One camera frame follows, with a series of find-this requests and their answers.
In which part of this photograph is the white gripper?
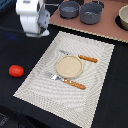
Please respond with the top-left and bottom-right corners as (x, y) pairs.
(16, 0), (50, 37)

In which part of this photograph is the grey frying pan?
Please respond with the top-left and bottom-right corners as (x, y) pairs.
(56, 1), (79, 19)

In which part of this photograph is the red toy sausage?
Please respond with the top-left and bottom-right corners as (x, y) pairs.
(9, 65), (24, 77)

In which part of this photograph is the brown stove board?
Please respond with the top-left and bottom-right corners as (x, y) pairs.
(50, 0), (128, 43)

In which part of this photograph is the grey pot with lid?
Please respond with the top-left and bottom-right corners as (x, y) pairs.
(80, 2), (102, 25)

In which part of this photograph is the round beige plate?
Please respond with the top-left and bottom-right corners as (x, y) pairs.
(56, 55), (83, 79)

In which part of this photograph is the beige bowl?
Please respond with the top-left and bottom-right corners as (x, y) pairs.
(119, 5), (128, 30)

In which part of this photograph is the woven beige placemat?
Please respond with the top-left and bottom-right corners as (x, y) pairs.
(13, 31), (116, 128)

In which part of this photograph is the wooden handled fork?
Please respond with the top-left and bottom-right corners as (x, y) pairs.
(45, 72), (86, 89)

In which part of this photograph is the wooden handled knife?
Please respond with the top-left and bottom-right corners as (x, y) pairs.
(59, 50), (98, 63)

